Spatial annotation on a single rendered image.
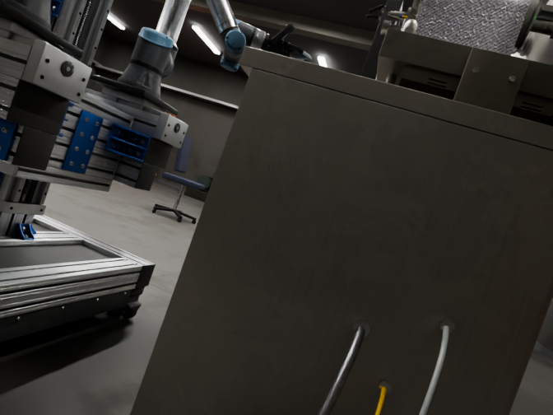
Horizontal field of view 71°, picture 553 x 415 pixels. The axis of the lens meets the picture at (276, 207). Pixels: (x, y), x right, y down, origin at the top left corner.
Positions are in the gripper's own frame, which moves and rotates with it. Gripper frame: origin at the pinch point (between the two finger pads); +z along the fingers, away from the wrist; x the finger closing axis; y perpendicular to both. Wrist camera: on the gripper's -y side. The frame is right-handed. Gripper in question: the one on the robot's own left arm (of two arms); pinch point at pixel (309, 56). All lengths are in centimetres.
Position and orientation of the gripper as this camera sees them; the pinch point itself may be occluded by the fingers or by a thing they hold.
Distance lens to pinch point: 174.1
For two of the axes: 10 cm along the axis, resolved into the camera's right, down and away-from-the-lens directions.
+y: -3.6, 9.2, 1.5
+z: 9.2, 3.3, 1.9
